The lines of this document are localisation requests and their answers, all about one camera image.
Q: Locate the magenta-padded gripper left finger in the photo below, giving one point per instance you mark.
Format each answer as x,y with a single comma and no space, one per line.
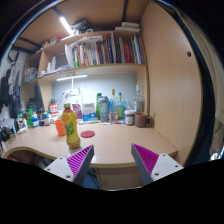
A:
58,166

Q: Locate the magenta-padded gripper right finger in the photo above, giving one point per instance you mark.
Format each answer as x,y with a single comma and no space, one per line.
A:
166,165

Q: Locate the yellow lemon tea bottle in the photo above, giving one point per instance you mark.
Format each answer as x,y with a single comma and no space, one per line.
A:
70,128

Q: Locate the orange plastic cup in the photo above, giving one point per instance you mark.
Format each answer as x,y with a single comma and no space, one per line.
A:
60,128

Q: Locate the flat round red coaster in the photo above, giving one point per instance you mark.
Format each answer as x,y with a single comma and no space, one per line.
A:
87,134

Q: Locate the small brown green-capped bottle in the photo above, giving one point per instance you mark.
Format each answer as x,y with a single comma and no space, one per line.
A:
46,120

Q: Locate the white blue-labelled bottle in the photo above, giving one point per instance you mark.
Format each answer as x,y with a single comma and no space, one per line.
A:
35,120

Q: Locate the brown ceramic mug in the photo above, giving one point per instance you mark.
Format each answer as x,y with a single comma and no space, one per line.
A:
141,120

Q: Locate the green plastic bottle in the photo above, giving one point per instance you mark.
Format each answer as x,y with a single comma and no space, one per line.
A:
29,118

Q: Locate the red and white can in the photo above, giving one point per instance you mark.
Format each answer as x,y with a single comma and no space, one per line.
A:
53,109

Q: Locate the pink packet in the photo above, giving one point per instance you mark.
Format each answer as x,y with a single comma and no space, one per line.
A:
77,110

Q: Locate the white-lidded brown spread jar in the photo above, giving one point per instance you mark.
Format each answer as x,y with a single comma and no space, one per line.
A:
129,118

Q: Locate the blue and white carton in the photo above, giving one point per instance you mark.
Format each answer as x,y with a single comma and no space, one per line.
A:
89,111

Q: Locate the tall clear glass bottle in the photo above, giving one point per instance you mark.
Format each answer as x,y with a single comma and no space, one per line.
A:
139,101

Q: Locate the slim green-capped bottle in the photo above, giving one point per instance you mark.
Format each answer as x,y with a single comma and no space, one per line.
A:
120,108

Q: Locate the tall green bottle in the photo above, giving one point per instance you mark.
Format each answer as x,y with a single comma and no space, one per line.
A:
98,101

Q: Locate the clear yellow-capped bottle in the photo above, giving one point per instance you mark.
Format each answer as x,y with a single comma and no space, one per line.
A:
113,108

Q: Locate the dark hanging clothes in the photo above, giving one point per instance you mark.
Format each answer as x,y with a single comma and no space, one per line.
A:
8,93

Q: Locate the under-shelf light bar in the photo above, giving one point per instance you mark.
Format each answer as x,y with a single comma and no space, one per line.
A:
71,77

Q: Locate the ceiling light strip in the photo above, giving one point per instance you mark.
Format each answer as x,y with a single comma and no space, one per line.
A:
66,25

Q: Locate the white wall power strip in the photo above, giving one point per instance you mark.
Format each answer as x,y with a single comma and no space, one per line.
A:
71,92

